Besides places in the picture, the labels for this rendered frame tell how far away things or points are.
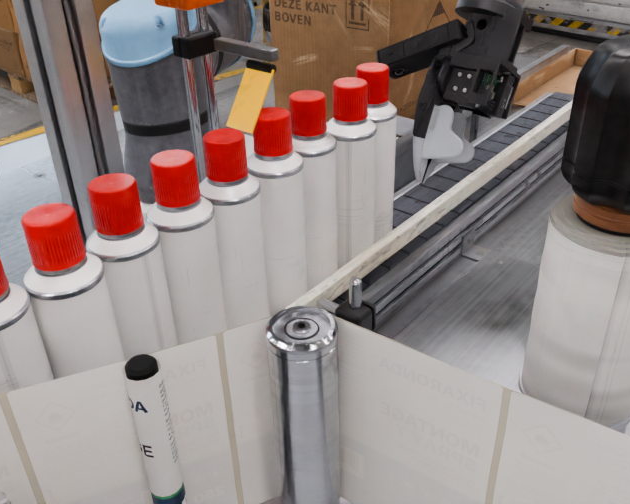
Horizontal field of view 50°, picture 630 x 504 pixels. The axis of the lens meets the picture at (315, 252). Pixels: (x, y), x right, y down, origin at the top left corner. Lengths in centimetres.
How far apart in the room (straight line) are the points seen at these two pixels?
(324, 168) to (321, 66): 57
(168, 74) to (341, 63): 39
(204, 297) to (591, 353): 29
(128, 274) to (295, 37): 77
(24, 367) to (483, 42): 59
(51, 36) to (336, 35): 64
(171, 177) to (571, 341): 30
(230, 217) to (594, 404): 30
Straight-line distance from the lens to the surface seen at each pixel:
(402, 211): 85
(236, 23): 97
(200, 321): 56
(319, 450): 39
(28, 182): 115
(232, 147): 53
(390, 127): 70
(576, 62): 163
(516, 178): 96
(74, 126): 61
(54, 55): 59
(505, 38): 81
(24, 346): 46
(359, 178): 66
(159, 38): 83
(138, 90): 85
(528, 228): 94
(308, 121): 61
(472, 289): 72
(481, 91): 79
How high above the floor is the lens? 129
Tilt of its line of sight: 32 degrees down
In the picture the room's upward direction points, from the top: 2 degrees counter-clockwise
